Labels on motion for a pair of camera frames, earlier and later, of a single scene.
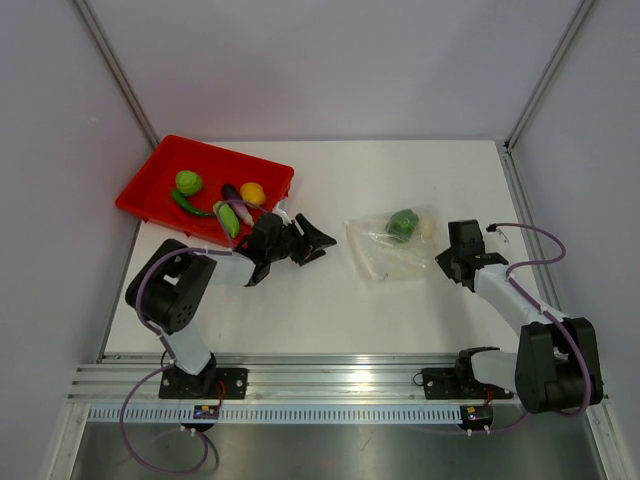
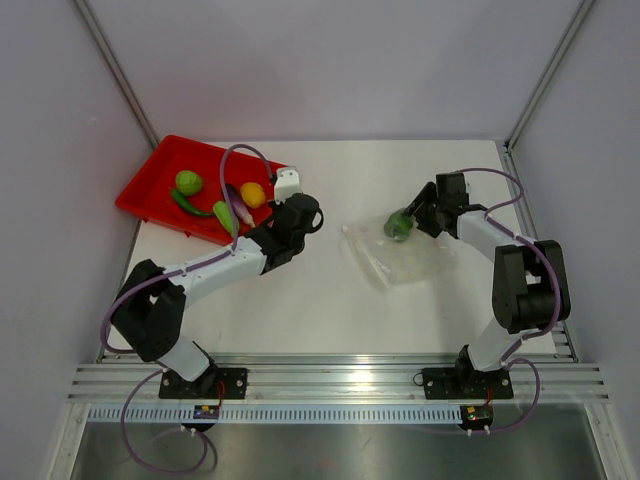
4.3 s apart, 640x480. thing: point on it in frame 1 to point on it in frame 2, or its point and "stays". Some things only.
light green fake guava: [188, 182] stays
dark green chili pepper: [187, 207] stays
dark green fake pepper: [402, 224] stays
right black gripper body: [446, 260] to [428, 216]
